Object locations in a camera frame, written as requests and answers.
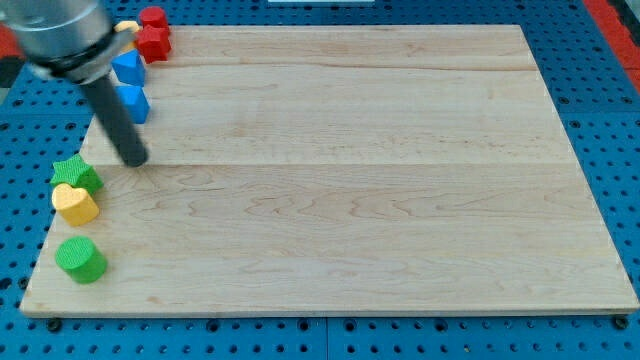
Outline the red cylinder block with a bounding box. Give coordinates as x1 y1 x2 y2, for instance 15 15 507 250
138 6 169 28

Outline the green star block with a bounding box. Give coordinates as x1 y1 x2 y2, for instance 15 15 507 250
50 154 104 195

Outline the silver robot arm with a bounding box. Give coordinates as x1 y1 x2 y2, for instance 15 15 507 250
1 0 148 167

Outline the wooden board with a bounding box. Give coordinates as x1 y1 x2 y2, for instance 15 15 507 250
21 25 639 318

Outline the yellow block behind arm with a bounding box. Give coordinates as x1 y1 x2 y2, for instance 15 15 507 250
114 20 141 53

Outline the yellow heart block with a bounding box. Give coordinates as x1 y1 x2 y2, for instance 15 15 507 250
51 183 100 227

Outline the green cylinder block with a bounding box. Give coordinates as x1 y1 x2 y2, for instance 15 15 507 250
55 236 108 284

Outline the red star block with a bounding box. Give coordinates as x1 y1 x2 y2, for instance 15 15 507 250
136 26 172 64

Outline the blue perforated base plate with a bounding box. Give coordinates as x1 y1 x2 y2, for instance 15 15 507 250
1 0 639 359

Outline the blue block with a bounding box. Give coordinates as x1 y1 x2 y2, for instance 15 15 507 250
116 85 150 124
111 50 146 87

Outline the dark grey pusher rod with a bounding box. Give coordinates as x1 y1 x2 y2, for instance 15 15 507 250
80 75 148 167

